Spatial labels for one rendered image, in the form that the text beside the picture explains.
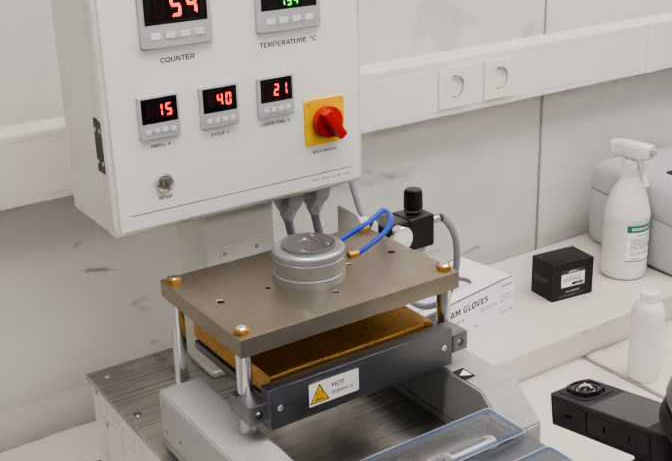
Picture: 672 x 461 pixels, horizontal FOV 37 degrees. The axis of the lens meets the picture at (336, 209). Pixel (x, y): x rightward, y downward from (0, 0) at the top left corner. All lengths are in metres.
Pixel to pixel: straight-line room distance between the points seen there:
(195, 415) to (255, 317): 0.13
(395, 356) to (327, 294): 0.10
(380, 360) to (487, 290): 0.62
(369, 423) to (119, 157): 0.41
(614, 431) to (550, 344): 0.90
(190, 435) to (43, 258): 0.49
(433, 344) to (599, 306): 0.73
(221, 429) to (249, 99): 0.37
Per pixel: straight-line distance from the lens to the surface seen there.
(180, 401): 1.09
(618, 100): 2.10
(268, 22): 1.14
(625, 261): 1.87
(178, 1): 1.08
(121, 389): 1.27
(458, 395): 1.13
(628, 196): 1.84
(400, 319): 1.10
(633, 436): 0.74
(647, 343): 1.62
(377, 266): 1.11
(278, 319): 1.00
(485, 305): 1.65
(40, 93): 1.41
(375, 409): 1.19
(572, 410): 0.78
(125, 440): 1.26
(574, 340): 1.68
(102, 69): 1.07
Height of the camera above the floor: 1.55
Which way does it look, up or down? 20 degrees down
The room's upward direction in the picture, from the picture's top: 2 degrees counter-clockwise
